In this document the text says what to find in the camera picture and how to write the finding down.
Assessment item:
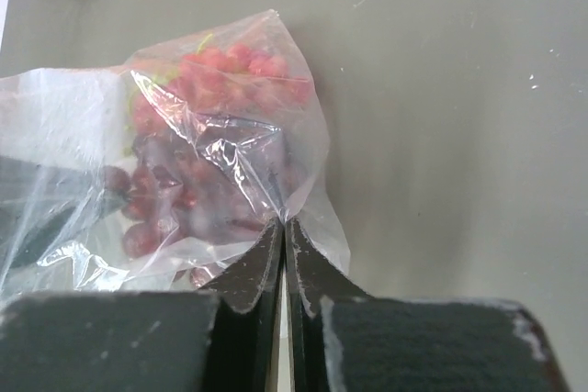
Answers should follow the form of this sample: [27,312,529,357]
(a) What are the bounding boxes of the purple fake grapes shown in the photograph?
[119,132,298,289]

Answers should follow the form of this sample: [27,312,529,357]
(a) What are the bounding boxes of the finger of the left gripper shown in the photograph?
[1,156,131,270]

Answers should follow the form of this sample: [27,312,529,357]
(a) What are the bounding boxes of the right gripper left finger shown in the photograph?
[1,219,284,391]

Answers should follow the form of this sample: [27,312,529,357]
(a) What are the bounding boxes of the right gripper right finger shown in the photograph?
[285,219,569,391]

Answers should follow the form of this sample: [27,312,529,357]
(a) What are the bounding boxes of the light red fake grapes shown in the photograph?
[130,42,314,135]

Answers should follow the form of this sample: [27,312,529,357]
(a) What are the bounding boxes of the blue zip top bag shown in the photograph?
[1,10,350,302]

